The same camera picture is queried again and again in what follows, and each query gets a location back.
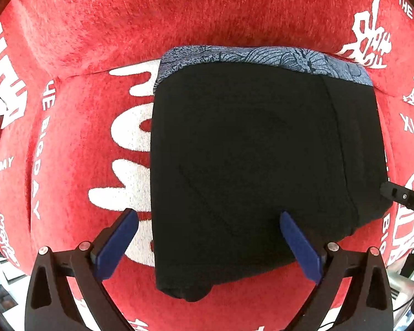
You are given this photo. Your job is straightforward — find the red printed blanket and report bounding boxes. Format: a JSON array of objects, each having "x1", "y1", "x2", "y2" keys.
[{"x1": 0, "y1": 0, "x2": 414, "y2": 331}]

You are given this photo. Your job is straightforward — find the black pants with patterned waistband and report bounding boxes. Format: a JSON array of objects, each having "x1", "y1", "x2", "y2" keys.
[{"x1": 150, "y1": 45, "x2": 394, "y2": 303}]

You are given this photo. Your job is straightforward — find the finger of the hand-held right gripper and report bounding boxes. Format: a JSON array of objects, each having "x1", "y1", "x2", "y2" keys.
[{"x1": 379, "y1": 181, "x2": 414, "y2": 220}]

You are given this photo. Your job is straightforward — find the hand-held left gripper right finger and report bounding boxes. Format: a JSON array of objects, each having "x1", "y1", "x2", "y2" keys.
[{"x1": 279, "y1": 211, "x2": 394, "y2": 331}]

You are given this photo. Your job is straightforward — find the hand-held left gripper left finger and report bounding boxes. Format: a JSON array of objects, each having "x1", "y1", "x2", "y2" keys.
[{"x1": 24, "y1": 208, "x2": 139, "y2": 331}]

